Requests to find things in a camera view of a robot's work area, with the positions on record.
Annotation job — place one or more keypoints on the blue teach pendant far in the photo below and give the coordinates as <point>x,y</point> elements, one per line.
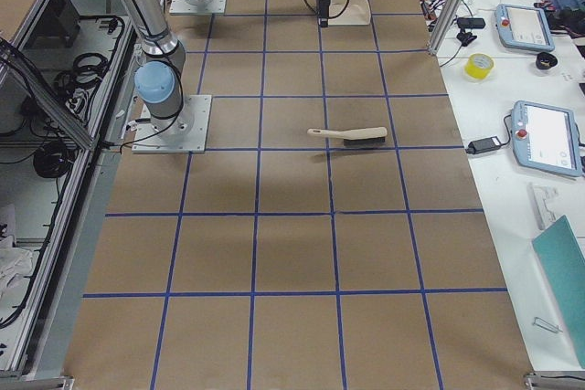
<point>524,28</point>

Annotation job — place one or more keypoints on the black power brick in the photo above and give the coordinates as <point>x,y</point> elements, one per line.
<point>470,23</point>

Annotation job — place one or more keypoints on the teal folder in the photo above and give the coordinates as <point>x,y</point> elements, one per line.
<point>562,260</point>

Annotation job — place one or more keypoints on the blue teach pendant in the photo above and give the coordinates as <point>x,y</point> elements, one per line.
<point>545,138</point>
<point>524,28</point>

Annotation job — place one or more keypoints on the black power adapter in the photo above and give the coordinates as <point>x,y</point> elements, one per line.
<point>485,145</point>

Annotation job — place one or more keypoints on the cream hand brush black bristles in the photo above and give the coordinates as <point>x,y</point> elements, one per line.
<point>354,137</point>

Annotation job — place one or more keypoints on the blue teach pendant near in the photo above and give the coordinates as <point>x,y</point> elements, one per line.
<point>545,138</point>

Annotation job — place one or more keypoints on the white plastic dustpan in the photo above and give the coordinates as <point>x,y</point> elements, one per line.
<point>349,13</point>

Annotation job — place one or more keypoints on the yellow tape roll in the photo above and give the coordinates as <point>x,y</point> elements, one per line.
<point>479,66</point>

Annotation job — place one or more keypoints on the white crumpled cloth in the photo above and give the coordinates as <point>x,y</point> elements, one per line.
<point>16,262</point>

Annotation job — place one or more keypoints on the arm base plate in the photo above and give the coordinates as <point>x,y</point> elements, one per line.
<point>188,134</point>
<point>197,7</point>

